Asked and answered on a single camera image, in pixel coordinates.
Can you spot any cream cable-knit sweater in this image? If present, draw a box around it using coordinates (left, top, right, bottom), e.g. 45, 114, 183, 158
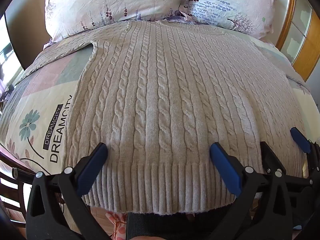
15, 20, 316, 215

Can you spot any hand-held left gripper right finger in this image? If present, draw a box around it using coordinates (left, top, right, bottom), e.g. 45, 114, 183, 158
209, 142, 297, 240

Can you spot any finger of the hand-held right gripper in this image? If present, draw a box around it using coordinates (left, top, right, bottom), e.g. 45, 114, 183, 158
260, 142, 287, 178
290, 127, 313, 154

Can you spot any wooden glass-door cabinet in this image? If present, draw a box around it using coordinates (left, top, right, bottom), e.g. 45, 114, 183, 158
275, 0, 320, 82

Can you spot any printed patchwork bed sheet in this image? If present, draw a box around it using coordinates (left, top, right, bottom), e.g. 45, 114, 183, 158
0, 26, 320, 180

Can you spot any floral white pillow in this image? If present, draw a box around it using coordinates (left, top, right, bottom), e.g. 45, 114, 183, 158
179, 0, 281, 40
39, 0, 184, 43

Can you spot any dark wooden chair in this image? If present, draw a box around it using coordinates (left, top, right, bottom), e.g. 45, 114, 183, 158
0, 151, 35, 224

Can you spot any person's dark trouser leg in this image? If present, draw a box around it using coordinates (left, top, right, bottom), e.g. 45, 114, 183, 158
126, 204, 253, 240

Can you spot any window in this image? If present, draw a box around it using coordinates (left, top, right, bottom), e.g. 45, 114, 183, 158
0, 14, 24, 100

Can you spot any pink floral cloth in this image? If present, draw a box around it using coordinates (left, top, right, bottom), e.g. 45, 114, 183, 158
105, 210, 128, 240

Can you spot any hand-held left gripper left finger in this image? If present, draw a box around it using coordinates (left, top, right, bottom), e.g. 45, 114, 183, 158
25, 142, 109, 240

